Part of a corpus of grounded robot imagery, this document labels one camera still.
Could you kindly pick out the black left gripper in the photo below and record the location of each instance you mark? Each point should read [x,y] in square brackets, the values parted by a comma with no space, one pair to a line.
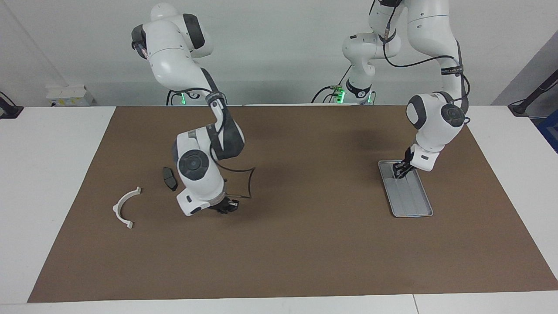
[407,159]

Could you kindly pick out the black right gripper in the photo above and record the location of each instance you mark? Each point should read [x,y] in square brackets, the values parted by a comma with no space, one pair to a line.
[221,205]

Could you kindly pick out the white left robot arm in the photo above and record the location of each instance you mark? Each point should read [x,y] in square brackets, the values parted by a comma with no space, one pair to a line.
[436,126]

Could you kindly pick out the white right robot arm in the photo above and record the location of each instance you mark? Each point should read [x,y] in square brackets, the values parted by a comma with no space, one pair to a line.
[205,183]

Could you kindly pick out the silver metal tray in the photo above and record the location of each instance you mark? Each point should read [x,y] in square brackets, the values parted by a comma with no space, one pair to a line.
[412,196]

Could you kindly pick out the curved grey brake pad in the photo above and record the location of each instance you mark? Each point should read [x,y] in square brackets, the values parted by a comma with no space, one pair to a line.
[169,178]

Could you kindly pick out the brown table mat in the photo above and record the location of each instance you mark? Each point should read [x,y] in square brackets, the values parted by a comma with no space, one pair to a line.
[305,261]

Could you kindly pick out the blue crate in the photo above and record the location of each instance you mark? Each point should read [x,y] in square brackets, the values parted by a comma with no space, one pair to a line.
[550,131]

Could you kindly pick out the white power box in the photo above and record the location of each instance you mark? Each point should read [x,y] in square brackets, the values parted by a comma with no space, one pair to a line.
[65,96]

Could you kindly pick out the black table clamp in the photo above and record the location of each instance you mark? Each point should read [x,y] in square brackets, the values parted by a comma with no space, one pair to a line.
[8,109]

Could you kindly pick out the white semicircular bracket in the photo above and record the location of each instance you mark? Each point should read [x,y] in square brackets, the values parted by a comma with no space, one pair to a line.
[117,205]

